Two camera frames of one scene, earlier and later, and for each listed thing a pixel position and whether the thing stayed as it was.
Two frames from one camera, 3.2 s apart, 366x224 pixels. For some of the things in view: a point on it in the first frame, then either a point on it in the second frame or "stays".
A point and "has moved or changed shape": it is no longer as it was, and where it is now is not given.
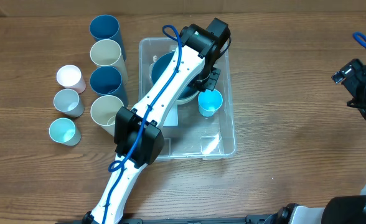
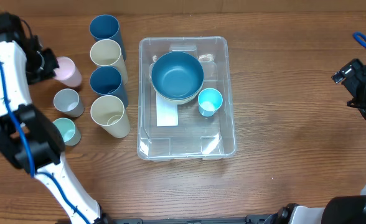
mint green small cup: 63,130 stays
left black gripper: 210,84 → 50,53
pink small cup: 70,76 has moved or changed shape
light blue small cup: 209,101 stays
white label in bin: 172,117 stays
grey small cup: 68,101 stays
